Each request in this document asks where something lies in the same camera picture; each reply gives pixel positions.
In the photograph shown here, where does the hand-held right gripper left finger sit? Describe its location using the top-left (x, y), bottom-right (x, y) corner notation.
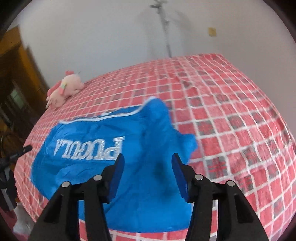
top-left (28, 153), bottom-right (125, 241)

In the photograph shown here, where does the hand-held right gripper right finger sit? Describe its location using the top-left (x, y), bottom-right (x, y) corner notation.
top-left (171, 152), bottom-right (270, 241)

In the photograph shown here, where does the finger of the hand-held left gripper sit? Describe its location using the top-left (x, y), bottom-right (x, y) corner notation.
top-left (0, 145), bottom-right (33, 168)

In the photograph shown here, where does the blue puffer jacket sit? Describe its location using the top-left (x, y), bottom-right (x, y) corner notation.
top-left (31, 97), bottom-right (198, 233)

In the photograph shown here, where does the dark wooden cabinet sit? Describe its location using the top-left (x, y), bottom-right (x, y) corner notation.
top-left (0, 79), bottom-right (41, 144)

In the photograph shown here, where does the pink plush unicorn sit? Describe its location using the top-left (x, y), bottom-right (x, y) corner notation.
top-left (46, 70), bottom-right (85, 109)

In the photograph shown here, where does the bed with red checked sheet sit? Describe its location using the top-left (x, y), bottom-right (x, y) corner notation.
top-left (13, 53), bottom-right (292, 241)

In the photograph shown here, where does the yellow wooden door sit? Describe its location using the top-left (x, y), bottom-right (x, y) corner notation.
top-left (0, 25), bottom-right (50, 130)

